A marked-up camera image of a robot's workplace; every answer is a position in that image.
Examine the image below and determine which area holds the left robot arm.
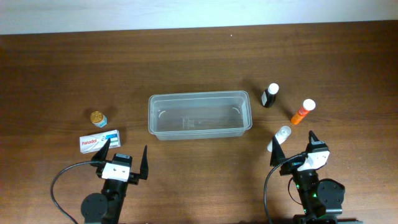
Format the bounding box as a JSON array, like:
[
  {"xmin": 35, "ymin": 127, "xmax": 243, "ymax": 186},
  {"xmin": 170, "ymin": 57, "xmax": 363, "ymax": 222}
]
[{"xmin": 81, "ymin": 140, "xmax": 149, "ymax": 224}]

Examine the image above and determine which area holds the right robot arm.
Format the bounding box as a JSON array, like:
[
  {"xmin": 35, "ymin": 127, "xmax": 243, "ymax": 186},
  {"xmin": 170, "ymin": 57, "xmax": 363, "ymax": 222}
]
[{"xmin": 264, "ymin": 131, "xmax": 360, "ymax": 224}]

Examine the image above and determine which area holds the white spray bottle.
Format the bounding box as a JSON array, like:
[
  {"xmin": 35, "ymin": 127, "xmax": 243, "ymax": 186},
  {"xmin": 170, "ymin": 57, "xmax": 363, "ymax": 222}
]
[{"xmin": 267, "ymin": 126, "xmax": 292, "ymax": 152}]

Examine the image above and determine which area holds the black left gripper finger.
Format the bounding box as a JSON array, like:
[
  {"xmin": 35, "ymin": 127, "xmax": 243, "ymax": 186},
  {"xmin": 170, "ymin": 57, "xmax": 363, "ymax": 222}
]
[
  {"xmin": 140, "ymin": 145, "xmax": 149, "ymax": 180},
  {"xmin": 91, "ymin": 139, "xmax": 111, "ymax": 161}
]

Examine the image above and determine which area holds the dark brown medicine bottle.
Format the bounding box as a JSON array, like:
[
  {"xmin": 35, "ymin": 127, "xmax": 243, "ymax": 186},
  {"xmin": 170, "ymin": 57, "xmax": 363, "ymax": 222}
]
[{"xmin": 261, "ymin": 83, "xmax": 279, "ymax": 108}]

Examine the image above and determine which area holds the white Panadol box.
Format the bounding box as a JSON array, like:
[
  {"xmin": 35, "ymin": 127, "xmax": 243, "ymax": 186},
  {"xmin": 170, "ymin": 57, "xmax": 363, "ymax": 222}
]
[{"xmin": 80, "ymin": 129, "xmax": 121, "ymax": 154}]

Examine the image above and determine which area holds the small gold-lid jar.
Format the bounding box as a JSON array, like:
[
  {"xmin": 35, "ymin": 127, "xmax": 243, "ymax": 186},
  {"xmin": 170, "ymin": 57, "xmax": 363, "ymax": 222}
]
[{"xmin": 90, "ymin": 111, "xmax": 108, "ymax": 128}]

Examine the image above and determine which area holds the clear plastic container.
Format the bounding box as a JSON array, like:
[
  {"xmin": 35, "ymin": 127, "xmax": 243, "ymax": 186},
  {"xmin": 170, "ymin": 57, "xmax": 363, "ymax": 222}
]
[{"xmin": 148, "ymin": 90, "xmax": 252, "ymax": 141}]

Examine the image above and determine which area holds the orange bottle white cap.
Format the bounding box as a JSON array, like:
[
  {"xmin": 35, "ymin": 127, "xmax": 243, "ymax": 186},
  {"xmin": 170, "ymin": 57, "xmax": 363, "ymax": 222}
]
[{"xmin": 290, "ymin": 99, "xmax": 316, "ymax": 125}]

